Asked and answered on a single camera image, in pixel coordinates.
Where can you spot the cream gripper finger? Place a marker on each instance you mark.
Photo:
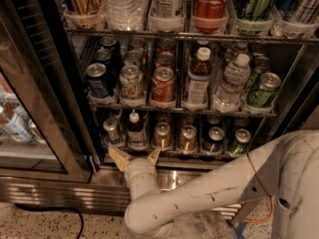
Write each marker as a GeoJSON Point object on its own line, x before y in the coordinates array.
{"type": "Point", "coordinates": [154, 156]}
{"type": "Point", "coordinates": [120, 158]}

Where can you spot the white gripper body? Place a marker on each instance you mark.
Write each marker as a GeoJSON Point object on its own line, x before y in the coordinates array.
{"type": "Point", "coordinates": [141, 167]}

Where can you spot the brown drink bottle white cap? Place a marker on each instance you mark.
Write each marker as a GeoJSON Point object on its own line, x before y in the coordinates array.
{"type": "Point", "coordinates": [136, 132]}

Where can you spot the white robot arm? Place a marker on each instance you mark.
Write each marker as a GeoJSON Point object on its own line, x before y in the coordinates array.
{"type": "Point", "coordinates": [286, 168]}

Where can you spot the copper can bottom shelf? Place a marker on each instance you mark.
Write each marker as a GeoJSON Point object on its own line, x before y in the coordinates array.
{"type": "Point", "coordinates": [162, 135]}

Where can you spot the steel fridge base grille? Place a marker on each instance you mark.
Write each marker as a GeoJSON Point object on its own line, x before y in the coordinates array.
{"type": "Point", "coordinates": [106, 193]}

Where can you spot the silver can bottom shelf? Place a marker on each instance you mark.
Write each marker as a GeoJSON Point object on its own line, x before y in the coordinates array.
{"type": "Point", "coordinates": [112, 129]}

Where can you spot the bronze can bottom shelf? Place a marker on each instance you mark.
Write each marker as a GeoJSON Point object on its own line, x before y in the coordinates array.
{"type": "Point", "coordinates": [187, 138]}

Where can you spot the blue pepsi can bottom shelf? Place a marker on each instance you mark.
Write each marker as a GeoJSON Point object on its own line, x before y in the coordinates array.
{"type": "Point", "coordinates": [214, 142]}

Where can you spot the glass fridge door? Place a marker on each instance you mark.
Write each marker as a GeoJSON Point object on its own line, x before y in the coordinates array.
{"type": "Point", "coordinates": [59, 157]}

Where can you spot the green can bottom shelf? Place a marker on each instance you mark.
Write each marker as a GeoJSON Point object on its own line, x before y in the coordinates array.
{"type": "Point", "coordinates": [239, 142]}

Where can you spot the iced tea bottle middle shelf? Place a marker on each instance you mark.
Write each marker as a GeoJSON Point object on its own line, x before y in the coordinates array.
{"type": "Point", "coordinates": [198, 77]}

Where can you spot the clear water bottle middle shelf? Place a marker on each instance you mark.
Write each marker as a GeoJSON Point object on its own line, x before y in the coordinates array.
{"type": "Point", "coordinates": [229, 89]}

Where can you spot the clear water bottle shelf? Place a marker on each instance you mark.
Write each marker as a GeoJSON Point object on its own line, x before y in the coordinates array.
{"type": "Point", "coordinates": [229, 89]}
{"type": "Point", "coordinates": [126, 15]}

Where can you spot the green can middle shelf front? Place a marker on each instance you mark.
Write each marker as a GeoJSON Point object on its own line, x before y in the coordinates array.
{"type": "Point", "coordinates": [263, 91]}

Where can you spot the white label bottle top shelf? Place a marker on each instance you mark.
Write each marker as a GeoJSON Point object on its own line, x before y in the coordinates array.
{"type": "Point", "coordinates": [166, 15]}

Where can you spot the clear water bottle top shelf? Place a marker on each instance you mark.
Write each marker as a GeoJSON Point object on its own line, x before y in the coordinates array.
{"type": "Point", "coordinates": [126, 15]}

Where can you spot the gold tall can top shelf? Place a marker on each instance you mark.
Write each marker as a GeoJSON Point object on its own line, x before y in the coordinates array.
{"type": "Point", "coordinates": [83, 14]}

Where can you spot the red coca-cola bottle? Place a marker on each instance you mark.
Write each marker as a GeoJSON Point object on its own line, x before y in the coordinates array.
{"type": "Point", "coordinates": [208, 14]}

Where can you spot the green tall can top shelf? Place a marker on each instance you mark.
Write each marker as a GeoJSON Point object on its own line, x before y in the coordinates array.
{"type": "Point", "coordinates": [253, 16]}

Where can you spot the striped can top shelf right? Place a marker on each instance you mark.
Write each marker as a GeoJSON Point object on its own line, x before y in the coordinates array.
{"type": "Point", "coordinates": [298, 11]}

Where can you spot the red soda can front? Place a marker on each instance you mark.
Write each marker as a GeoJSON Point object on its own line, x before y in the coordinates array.
{"type": "Point", "coordinates": [163, 85]}

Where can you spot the red soda can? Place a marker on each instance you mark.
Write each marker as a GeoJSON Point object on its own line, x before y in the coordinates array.
{"type": "Point", "coordinates": [165, 59]}
{"type": "Point", "coordinates": [163, 85]}

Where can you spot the dark blue front can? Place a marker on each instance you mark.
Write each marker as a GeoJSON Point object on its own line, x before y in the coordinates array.
{"type": "Point", "coordinates": [99, 80]}

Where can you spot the dark blue can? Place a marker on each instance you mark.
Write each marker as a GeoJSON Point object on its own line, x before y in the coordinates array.
{"type": "Point", "coordinates": [99, 80]}
{"type": "Point", "coordinates": [105, 57]}

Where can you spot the white green soda can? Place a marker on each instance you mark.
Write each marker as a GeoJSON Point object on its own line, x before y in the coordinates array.
{"type": "Point", "coordinates": [131, 79]}

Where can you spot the clear plastic bag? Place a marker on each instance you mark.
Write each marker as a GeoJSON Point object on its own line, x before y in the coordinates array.
{"type": "Point", "coordinates": [199, 225]}

